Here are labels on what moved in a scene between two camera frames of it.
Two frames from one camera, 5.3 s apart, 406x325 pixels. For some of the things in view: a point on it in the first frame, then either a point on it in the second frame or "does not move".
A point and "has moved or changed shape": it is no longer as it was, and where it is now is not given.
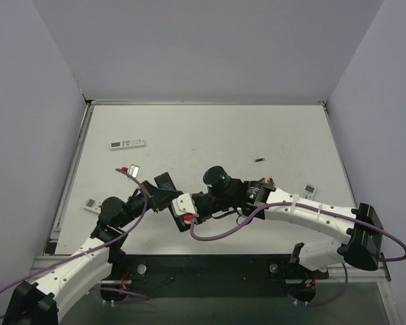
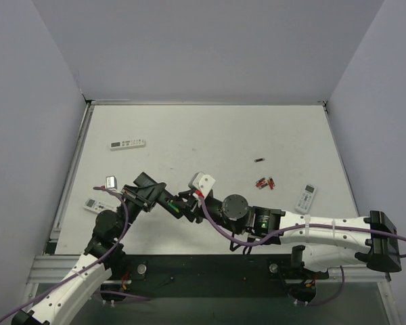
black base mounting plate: (213, 275) does not move
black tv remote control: (165, 181) has moved or changed shape
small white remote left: (93, 205) does not move
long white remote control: (127, 144) does not move
